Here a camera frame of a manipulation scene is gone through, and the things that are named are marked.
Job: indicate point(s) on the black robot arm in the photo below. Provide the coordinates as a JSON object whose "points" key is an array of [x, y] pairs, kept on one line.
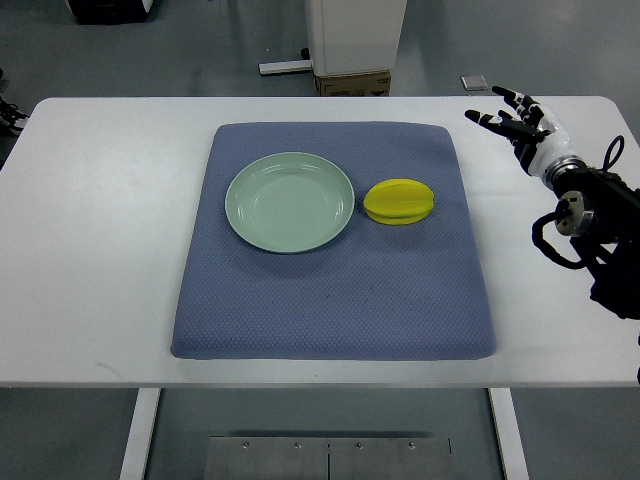
{"points": [[599, 213]]}

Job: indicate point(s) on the yellow starfruit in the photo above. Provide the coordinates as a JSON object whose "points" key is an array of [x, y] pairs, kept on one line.
{"points": [[399, 201]]}

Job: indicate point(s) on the cardboard box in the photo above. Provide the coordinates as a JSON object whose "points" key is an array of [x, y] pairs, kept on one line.
{"points": [[362, 85]]}

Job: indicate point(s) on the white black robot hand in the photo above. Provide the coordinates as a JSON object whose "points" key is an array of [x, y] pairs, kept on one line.
{"points": [[535, 133]]}

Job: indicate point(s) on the left white table leg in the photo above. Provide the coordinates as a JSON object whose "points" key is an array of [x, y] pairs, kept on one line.
{"points": [[140, 435]]}

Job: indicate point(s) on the black white shoe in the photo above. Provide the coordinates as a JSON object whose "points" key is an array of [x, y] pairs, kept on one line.
{"points": [[11, 118]]}

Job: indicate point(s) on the small grey floor plate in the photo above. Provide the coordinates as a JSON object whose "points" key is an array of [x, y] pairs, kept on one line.
{"points": [[474, 83]]}

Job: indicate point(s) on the white table leg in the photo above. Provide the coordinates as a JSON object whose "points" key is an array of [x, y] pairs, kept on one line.
{"points": [[508, 434], [140, 435]]}

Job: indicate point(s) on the blue textured mat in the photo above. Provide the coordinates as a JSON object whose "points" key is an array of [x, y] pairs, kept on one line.
{"points": [[375, 292]]}

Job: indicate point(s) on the right white table leg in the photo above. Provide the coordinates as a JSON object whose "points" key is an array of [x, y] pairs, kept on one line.
{"points": [[508, 434]]}

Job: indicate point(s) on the light green plate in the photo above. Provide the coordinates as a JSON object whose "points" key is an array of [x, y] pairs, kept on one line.
{"points": [[289, 202]]}

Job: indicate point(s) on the black white device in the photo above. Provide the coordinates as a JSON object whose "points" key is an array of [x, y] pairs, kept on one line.
{"points": [[110, 12]]}

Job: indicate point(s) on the white cabinet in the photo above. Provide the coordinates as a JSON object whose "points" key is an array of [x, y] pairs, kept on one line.
{"points": [[349, 37]]}

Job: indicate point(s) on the white bracket bar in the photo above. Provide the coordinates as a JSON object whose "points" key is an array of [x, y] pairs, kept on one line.
{"points": [[285, 67]]}

